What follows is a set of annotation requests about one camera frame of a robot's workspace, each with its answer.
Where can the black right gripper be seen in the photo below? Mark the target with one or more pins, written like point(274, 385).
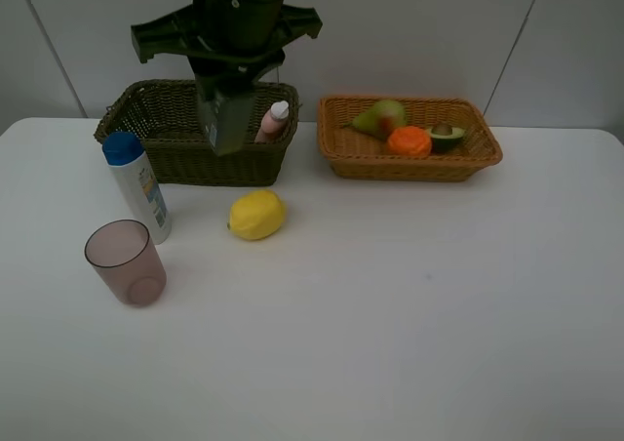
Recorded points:
point(242, 36)

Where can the black pump bottle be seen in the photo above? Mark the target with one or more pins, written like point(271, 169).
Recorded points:
point(225, 107)

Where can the pink bottle white cap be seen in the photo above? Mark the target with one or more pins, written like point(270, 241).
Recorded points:
point(273, 122)

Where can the white bottle blue cap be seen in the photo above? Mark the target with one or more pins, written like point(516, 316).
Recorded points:
point(131, 168)

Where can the green pear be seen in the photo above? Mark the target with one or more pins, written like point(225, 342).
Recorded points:
point(380, 120)

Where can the yellow lemon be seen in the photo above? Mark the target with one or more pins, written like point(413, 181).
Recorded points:
point(257, 215)

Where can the orange tangerine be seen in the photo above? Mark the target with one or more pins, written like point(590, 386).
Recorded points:
point(409, 141)

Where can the halved avocado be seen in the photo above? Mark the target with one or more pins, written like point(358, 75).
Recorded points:
point(445, 137)

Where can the translucent pink plastic cup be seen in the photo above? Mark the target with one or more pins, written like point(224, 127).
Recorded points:
point(124, 256)

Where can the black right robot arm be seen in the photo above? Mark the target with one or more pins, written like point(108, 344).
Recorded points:
point(222, 37)

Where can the dark brown wicker basket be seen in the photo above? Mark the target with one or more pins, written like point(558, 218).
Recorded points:
point(164, 115)

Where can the orange wicker basket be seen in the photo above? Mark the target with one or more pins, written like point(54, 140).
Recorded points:
point(354, 155)

